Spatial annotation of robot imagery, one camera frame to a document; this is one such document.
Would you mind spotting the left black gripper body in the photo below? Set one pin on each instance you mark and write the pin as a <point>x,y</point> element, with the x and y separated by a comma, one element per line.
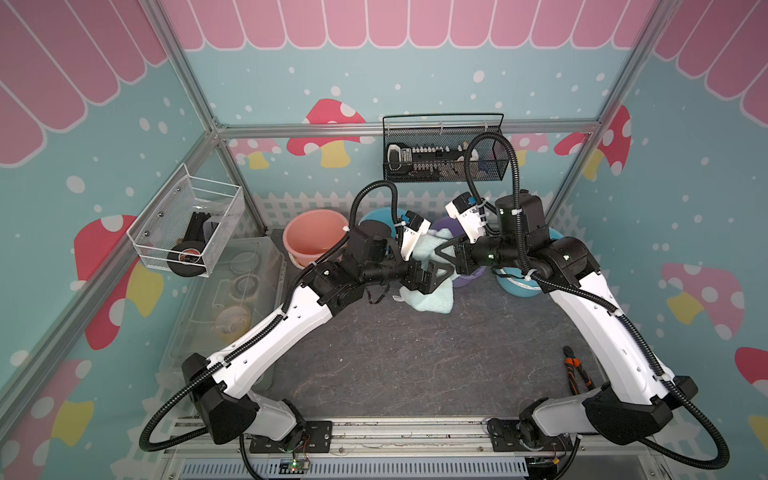
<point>412,282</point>

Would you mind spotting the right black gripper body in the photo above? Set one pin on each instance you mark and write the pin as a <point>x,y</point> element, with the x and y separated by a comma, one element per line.
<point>471,254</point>

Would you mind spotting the light green cloth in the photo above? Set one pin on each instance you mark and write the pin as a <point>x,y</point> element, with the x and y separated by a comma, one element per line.
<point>436,294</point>

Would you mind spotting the purple bucket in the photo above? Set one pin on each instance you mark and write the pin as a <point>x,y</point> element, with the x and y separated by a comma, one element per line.
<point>455,229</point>

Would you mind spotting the blue bucket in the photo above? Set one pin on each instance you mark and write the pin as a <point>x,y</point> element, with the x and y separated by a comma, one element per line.
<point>382,215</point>
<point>513,282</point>

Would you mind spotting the pink plastic bucket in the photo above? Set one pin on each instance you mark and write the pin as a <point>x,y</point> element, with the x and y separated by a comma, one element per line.
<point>311,234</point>

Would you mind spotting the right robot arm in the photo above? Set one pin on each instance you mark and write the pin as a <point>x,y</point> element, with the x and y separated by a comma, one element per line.
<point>641,392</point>

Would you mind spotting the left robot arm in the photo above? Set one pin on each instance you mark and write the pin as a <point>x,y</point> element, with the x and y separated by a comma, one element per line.
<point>220,385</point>

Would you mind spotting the orange black pliers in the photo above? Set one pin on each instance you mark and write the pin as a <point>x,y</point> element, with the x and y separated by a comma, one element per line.
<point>574,368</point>

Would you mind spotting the clear plastic storage box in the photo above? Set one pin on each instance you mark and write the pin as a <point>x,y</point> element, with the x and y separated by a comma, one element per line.
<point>243,288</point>

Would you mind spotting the black tape dispenser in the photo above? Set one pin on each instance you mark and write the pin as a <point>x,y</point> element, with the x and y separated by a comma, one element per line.
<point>185,258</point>

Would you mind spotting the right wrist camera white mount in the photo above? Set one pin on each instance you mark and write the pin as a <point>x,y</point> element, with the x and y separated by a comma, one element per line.
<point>470,213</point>

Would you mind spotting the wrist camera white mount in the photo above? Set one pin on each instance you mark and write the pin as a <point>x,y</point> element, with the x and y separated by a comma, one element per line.
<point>409,230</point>
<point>470,213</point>

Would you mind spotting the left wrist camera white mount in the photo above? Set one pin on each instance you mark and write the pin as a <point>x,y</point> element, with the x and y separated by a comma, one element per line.
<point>409,230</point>

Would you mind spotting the black wire mesh basket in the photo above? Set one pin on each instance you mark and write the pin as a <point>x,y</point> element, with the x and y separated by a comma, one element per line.
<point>439,146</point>

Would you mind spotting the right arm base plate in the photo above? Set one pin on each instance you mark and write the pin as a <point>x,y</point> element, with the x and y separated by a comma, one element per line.
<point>506,436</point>

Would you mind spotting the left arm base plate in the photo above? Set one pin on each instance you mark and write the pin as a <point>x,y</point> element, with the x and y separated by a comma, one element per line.
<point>309,437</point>

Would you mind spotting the white wire basket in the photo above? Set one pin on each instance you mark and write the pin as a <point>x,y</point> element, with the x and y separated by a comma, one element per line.
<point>163,222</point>

